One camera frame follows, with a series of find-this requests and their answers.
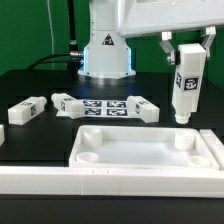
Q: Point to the white desk top tray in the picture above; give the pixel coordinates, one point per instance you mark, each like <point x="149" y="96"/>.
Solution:
<point x="140" y="147"/>

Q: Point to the white obstacle bar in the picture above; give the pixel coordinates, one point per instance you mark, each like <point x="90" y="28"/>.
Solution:
<point x="2" y="135"/>
<point x="116" y="181"/>
<point x="215" y="145"/>

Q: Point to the white right obstacle bar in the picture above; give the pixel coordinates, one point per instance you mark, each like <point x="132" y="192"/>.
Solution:
<point x="215" y="145"/>

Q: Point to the AprilTag marker sheet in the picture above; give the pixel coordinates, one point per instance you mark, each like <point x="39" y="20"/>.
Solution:
<point x="107" y="108"/>

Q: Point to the white left obstacle bar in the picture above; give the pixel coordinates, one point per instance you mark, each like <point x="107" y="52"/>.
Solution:
<point x="2" y="135"/>

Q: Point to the white front obstacle bar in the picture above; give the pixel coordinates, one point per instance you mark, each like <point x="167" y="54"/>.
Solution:
<point x="116" y="181"/>

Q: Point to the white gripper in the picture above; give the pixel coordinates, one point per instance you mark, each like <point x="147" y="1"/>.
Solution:
<point x="146" y="17"/>

